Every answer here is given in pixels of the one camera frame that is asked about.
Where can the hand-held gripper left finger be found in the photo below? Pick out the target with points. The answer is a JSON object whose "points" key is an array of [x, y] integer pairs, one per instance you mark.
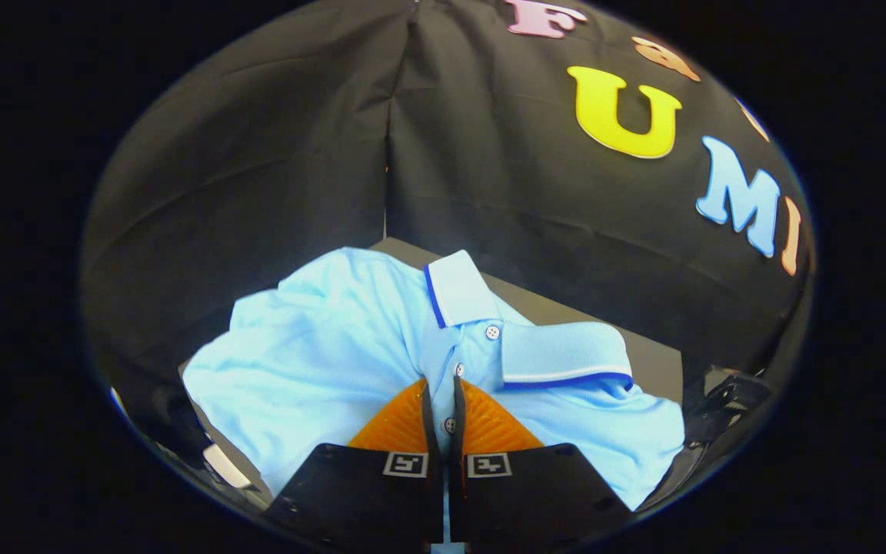
{"points": [[366, 500]]}

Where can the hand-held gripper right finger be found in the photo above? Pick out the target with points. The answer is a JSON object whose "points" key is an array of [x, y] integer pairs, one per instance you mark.
{"points": [[527, 500]]}

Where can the black backdrop cloth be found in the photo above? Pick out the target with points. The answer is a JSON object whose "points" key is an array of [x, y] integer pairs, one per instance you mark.
{"points": [[489, 154]]}

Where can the grey cabinet with dark top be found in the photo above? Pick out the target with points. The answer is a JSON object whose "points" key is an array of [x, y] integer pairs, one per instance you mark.
{"points": [[643, 358]]}

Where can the light blue polo shirt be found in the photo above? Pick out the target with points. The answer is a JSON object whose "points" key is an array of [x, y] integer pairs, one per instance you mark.
{"points": [[320, 354]]}

